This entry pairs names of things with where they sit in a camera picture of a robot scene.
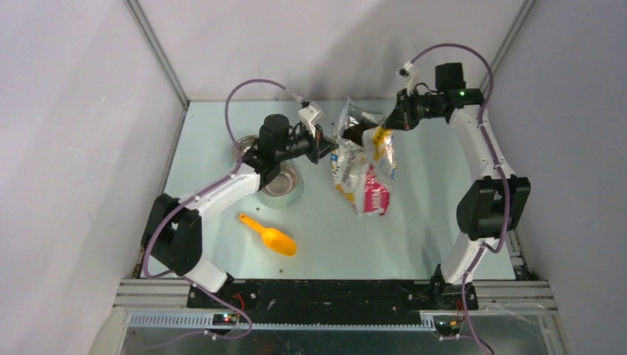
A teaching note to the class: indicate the aluminium frame post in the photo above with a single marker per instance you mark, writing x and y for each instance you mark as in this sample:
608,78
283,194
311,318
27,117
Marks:
507,42
155,47

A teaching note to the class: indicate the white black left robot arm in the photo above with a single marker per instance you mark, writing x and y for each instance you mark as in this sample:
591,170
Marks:
174,231

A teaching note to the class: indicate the grey slotted cable duct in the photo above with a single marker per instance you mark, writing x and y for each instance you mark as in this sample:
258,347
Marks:
206,321

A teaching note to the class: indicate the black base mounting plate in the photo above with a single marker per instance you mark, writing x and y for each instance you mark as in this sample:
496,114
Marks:
344,302

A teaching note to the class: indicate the aluminium frame post right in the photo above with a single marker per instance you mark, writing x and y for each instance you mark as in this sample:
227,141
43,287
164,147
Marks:
507,42

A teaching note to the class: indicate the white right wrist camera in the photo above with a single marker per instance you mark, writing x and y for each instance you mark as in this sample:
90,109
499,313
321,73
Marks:
411,74

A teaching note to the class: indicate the orange plastic scoop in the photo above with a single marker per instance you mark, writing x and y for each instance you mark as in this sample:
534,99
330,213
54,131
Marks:
273,239

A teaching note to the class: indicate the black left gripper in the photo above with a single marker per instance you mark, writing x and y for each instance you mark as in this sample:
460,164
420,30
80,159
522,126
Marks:
319,146

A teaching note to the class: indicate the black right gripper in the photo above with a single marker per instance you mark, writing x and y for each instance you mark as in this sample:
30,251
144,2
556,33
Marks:
401,117

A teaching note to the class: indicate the aluminium frame post left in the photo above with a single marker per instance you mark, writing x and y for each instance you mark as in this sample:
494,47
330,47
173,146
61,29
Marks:
155,47

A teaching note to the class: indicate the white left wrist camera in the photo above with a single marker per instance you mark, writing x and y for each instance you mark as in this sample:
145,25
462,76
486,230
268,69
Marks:
309,116

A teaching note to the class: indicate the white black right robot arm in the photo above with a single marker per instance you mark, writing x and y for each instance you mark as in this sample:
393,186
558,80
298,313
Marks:
495,200

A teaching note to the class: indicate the white yellow pet food bag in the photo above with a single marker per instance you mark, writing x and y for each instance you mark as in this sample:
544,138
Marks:
364,164

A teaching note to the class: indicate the steel bowl in green stand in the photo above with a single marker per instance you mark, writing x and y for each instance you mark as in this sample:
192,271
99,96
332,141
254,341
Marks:
283,190

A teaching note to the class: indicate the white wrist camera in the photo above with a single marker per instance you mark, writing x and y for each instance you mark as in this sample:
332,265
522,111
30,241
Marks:
411,74
309,116

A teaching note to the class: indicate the small steel bowl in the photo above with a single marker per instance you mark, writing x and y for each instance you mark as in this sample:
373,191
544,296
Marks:
242,145

